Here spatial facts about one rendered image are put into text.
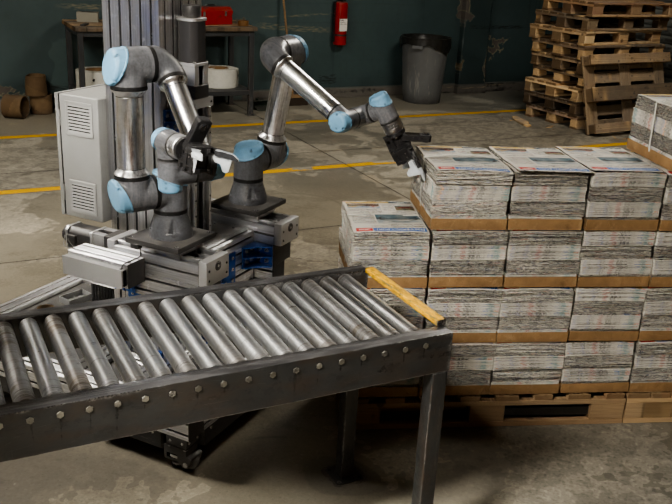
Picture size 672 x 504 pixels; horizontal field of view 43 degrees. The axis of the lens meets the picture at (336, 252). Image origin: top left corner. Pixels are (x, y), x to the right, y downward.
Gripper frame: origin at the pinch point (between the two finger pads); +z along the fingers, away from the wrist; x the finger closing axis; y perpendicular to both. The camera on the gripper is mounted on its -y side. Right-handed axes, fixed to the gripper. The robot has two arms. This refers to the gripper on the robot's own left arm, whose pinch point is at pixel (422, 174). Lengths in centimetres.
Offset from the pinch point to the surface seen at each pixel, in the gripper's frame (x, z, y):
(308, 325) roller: 91, -8, 53
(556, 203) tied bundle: 18, 28, -38
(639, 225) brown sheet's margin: 18, 51, -63
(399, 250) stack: 18.4, 15.4, 20.9
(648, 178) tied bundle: 18, 36, -72
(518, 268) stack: 18, 44, -16
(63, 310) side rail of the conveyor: 81, -42, 112
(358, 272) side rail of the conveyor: 50, 2, 36
